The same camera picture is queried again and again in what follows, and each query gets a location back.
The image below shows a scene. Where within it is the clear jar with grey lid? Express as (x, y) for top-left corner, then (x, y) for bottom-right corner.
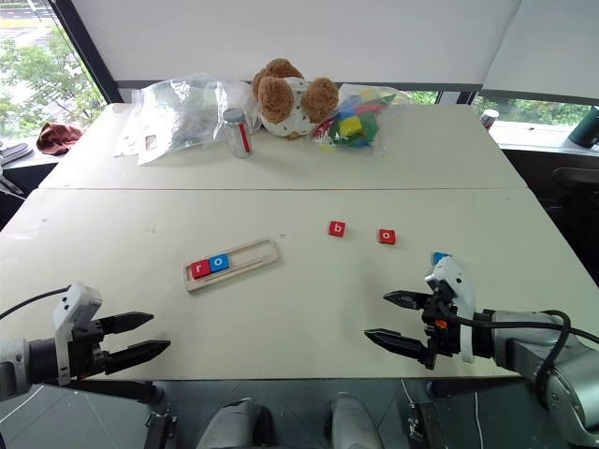
(222, 108), (255, 159)

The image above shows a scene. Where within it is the black chair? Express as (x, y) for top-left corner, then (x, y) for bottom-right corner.
(550, 165), (599, 200)

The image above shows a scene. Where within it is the red cloth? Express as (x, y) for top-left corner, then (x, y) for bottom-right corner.
(37, 122), (85, 156)

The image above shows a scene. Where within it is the thin white cable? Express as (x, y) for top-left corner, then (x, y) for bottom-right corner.
(473, 389), (485, 449)

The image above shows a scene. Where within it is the black table frame bar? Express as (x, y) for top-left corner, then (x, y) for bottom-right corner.
(68, 379), (166, 406)

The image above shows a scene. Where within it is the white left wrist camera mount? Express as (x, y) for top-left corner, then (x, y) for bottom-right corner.
(51, 282), (104, 387)

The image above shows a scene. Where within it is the black window frame post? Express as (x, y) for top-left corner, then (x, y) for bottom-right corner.
(48, 0), (124, 105)

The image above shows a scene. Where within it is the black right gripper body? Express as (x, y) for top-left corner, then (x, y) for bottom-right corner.
(419, 285), (463, 371)

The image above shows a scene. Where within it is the bag of coloured blocks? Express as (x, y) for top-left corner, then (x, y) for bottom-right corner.
(312, 83), (400, 156)

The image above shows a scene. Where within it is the brown teddy bear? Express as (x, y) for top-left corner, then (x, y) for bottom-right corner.
(252, 57), (341, 141)

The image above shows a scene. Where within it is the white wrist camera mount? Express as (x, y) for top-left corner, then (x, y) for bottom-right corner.
(424, 255), (476, 365)
(51, 282), (104, 387)

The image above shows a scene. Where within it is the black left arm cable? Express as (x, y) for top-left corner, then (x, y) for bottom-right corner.
(0, 286), (69, 321)

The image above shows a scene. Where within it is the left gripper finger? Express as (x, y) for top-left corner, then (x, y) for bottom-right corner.
(103, 340), (172, 377)
(97, 311), (155, 336)

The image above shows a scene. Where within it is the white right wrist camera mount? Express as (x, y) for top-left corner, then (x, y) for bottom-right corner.
(424, 255), (476, 365)

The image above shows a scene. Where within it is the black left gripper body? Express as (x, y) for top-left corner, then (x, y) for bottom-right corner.
(68, 317), (109, 380)

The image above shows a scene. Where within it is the black table bracket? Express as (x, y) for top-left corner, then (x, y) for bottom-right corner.
(402, 398), (446, 449)
(143, 407), (180, 449)

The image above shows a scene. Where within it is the grey rounded robot leg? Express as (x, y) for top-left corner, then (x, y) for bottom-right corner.
(324, 391), (386, 449)
(195, 397), (273, 449)

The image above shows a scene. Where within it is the wooden letter tray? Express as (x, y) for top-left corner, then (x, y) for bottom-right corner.
(183, 238), (282, 294)

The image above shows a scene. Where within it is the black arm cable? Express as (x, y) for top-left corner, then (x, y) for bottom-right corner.
(454, 309), (599, 395)
(0, 286), (69, 321)

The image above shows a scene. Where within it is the clear plastic bag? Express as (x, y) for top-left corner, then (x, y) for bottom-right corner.
(137, 73), (261, 167)

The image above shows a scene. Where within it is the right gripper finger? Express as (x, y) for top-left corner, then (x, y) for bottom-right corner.
(383, 290), (430, 311)
(363, 328), (431, 362)

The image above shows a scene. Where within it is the dark green cup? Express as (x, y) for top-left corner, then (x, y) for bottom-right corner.
(566, 106), (599, 153)

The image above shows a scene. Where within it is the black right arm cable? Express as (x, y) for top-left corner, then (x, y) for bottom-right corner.
(454, 309), (599, 395)

